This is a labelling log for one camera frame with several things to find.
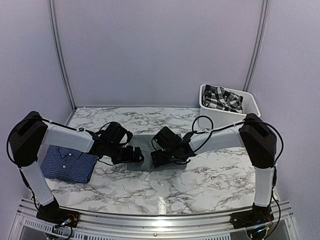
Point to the aluminium front frame rail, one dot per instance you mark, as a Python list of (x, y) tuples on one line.
[(107, 226)]

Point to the left aluminium wall post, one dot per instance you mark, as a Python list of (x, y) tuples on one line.
[(59, 53)]

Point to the black white plaid shirt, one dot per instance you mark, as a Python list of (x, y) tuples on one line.
[(221, 99)]

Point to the right aluminium wall post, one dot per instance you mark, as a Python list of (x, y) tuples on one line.
[(257, 44)]

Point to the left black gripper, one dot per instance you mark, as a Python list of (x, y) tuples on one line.
[(128, 157)]

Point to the blue checkered shirt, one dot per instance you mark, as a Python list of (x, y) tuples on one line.
[(68, 165)]

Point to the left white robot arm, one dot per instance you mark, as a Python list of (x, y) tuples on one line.
[(33, 131)]

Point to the white plastic bin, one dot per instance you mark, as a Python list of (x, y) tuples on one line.
[(213, 118)]

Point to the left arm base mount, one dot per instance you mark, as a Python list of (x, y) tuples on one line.
[(61, 217)]

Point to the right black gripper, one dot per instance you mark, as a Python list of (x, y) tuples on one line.
[(162, 160)]

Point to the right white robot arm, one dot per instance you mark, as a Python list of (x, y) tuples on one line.
[(253, 134)]

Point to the aluminium wall post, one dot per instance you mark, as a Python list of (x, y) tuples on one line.
[(257, 44), (59, 53)]

